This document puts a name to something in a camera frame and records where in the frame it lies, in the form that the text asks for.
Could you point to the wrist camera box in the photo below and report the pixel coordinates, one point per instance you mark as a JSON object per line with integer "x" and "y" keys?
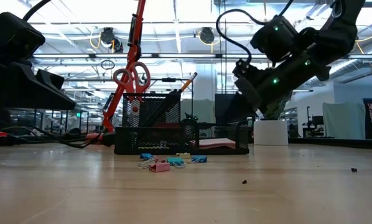
{"x": 15, "y": 37}
{"x": 274, "y": 37}

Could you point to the black background workstation frame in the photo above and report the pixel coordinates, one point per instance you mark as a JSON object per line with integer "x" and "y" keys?
{"x": 61, "y": 119}

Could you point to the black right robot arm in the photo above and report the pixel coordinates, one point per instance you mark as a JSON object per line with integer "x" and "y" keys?
{"x": 338, "y": 31}

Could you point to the pale green cloth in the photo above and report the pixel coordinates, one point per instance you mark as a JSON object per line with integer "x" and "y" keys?
{"x": 344, "y": 121}

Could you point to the blue binder clip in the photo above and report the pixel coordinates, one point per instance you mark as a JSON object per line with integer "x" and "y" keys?
{"x": 146, "y": 156}
{"x": 199, "y": 158}

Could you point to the teal binder clip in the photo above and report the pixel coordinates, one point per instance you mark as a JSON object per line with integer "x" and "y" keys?
{"x": 175, "y": 160}

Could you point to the snake plant in white pot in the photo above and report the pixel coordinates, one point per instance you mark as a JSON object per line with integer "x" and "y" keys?
{"x": 271, "y": 132}

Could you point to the red desk lamp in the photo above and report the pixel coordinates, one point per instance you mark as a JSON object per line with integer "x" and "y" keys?
{"x": 133, "y": 46}

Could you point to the black aluminium table frame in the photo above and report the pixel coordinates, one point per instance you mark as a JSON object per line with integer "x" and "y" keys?
{"x": 329, "y": 141}

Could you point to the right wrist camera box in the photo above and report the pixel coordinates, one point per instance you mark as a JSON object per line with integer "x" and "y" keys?
{"x": 274, "y": 37}

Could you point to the background desk with monitor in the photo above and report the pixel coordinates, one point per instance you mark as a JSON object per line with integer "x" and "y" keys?
{"x": 313, "y": 124}

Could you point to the black computer case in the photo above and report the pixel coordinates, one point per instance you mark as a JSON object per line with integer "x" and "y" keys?
{"x": 226, "y": 109}

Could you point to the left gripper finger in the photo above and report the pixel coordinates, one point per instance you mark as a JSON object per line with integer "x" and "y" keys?
{"x": 39, "y": 93}
{"x": 52, "y": 78}

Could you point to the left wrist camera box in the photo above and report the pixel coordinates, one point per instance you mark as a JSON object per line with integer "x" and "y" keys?
{"x": 15, "y": 37}

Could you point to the pink sticky note pad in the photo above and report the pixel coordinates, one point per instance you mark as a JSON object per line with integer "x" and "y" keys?
{"x": 215, "y": 143}

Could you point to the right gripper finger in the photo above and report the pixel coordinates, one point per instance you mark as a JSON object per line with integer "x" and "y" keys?
{"x": 249, "y": 93}

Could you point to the black mesh desk organizer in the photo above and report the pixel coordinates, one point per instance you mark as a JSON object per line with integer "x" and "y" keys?
{"x": 148, "y": 140}

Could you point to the yellow binder clip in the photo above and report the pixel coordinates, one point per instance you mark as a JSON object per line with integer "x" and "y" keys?
{"x": 183, "y": 155}

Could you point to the yellow pencil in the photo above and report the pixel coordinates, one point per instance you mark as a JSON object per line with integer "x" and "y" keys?
{"x": 189, "y": 81}

